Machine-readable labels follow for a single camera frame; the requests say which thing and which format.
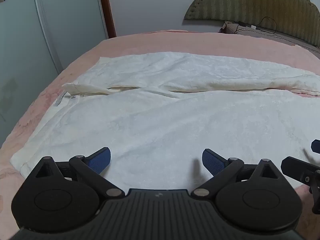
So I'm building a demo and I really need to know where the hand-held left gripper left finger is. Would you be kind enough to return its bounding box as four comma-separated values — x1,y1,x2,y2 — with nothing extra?
24,147,126,198

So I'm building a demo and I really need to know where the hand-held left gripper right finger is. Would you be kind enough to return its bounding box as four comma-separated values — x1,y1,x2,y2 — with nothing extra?
191,148,291,197

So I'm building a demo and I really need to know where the white towel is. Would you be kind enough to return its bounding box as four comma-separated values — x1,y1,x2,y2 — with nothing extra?
10,52,320,191

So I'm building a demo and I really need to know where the pink bed blanket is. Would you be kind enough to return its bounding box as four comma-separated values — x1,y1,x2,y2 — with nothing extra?
0,29,320,240

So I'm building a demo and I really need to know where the brown pillow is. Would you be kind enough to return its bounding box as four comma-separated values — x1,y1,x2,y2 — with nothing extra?
219,21,320,53

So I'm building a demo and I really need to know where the frosted glass wardrobe door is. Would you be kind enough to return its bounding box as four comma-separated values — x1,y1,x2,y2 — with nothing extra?
0,0,111,147

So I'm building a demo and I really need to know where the green tufted headboard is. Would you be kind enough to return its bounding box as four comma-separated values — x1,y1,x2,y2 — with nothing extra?
184,0,320,48

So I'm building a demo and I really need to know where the black cable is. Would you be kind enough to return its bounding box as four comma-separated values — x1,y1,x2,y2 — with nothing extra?
254,16,278,36

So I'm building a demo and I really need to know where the brown wooden door frame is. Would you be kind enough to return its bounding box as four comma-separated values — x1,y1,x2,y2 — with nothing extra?
97,0,117,40

